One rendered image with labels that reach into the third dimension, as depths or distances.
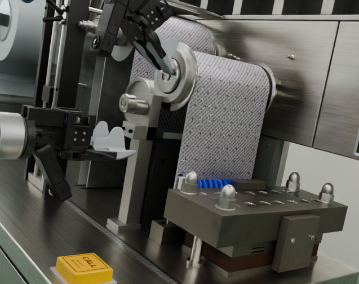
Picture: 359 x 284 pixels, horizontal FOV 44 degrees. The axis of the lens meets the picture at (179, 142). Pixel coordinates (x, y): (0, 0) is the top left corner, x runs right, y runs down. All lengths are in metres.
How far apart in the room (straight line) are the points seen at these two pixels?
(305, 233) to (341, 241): 2.88
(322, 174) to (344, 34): 2.84
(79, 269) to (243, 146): 0.50
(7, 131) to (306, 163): 3.42
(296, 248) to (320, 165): 2.97
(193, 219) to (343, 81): 0.48
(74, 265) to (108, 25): 0.42
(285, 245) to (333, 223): 0.19
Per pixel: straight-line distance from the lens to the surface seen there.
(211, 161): 1.01
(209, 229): 0.81
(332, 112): 1.09
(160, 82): 0.98
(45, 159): 0.77
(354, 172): 3.74
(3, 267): 1.07
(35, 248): 0.88
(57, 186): 0.80
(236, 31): 1.33
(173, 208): 0.89
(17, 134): 0.74
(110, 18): 0.85
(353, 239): 3.78
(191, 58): 0.94
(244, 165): 1.09
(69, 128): 0.77
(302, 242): 0.96
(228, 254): 0.86
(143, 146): 0.99
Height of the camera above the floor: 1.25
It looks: 8 degrees down
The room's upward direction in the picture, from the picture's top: 10 degrees clockwise
